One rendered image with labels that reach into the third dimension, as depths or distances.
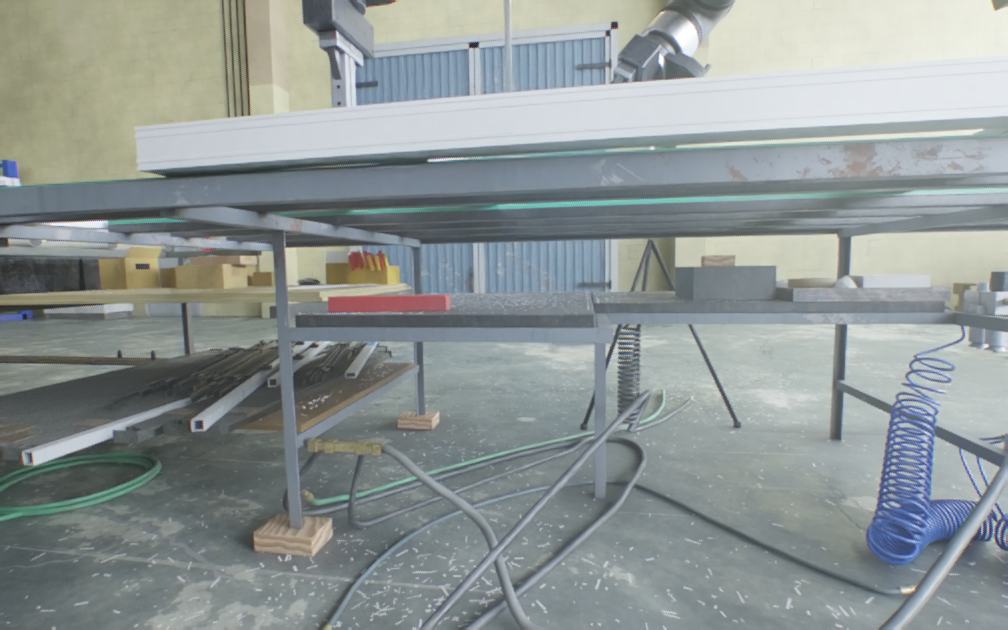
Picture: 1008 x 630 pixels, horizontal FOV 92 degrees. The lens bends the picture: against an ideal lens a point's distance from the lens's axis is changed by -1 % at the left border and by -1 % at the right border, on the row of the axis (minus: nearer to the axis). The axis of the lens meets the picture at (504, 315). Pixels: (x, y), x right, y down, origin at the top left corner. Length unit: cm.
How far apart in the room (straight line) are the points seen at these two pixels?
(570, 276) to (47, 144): 924
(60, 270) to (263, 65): 649
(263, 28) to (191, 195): 808
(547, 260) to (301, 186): 648
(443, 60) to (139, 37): 520
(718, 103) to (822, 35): 771
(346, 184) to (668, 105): 48
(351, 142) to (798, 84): 61
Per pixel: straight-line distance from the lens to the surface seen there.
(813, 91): 78
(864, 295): 164
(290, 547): 144
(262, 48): 892
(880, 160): 85
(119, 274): 253
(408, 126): 78
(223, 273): 210
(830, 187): 109
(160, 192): 103
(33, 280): 267
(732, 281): 159
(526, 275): 726
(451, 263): 748
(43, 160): 1193
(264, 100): 868
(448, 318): 116
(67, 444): 150
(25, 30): 1259
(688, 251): 701
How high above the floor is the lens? 69
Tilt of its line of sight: 5 degrees down
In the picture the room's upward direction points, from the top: 1 degrees counter-clockwise
